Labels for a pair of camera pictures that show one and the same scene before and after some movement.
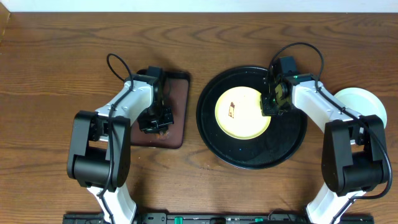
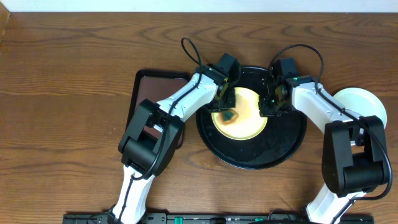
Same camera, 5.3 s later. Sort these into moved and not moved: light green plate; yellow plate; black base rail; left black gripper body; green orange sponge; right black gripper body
Moved: green orange sponge; left black gripper body
Not moved: right black gripper body; light green plate; yellow plate; black base rail
